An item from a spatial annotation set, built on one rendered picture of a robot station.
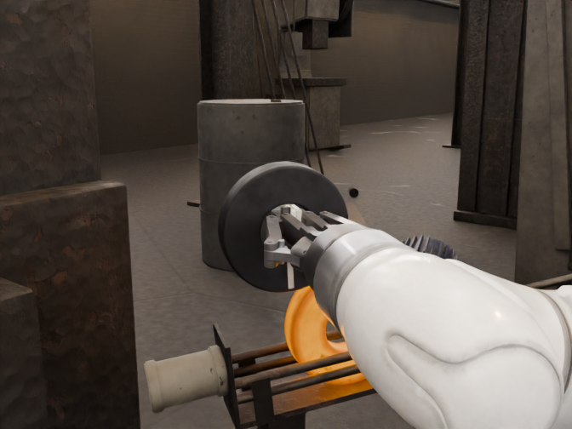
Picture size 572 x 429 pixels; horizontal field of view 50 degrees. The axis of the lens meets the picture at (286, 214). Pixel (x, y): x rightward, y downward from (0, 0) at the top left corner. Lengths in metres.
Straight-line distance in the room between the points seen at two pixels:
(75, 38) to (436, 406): 0.69
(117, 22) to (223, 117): 5.48
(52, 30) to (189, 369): 0.47
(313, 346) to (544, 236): 2.28
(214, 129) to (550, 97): 1.58
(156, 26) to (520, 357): 8.64
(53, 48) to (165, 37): 8.14
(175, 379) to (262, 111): 2.45
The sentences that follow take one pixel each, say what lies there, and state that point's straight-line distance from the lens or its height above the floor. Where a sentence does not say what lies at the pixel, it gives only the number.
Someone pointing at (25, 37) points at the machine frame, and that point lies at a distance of 0.86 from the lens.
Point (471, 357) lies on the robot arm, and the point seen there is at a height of 0.87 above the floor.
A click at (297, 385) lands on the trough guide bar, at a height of 0.66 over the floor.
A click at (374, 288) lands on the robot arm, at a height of 0.88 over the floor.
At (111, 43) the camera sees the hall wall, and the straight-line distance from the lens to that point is 8.41.
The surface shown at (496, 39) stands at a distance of 4.42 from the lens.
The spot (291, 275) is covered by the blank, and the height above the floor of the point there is 0.79.
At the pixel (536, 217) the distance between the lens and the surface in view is 2.97.
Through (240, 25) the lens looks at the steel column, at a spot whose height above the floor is 1.38.
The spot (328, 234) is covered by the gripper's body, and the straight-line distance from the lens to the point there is 0.54.
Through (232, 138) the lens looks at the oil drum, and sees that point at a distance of 3.11.
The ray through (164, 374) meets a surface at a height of 0.69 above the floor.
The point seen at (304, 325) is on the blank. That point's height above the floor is 0.72.
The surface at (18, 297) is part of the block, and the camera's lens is 0.70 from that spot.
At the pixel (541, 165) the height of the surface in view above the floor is 0.63.
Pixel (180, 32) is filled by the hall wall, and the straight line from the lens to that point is 9.21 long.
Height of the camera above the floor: 1.02
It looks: 13 degrees down
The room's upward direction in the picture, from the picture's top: straight up
